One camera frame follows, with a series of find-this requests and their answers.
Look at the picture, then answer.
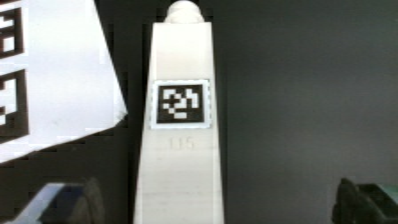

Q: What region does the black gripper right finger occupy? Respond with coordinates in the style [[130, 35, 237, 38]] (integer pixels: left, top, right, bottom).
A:
[[333, 178, 398, 224]]

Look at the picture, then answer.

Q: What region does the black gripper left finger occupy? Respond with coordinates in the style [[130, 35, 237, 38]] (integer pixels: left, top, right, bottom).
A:
[[7, 178, 105, 224]]

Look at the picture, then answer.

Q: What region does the white desk leg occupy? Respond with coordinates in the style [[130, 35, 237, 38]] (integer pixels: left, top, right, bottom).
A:
[[134, 0, 224, 224]]

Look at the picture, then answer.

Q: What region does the white marker sheet with tags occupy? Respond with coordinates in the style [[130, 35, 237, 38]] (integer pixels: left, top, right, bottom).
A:
[[0, 0, 126, 163]]

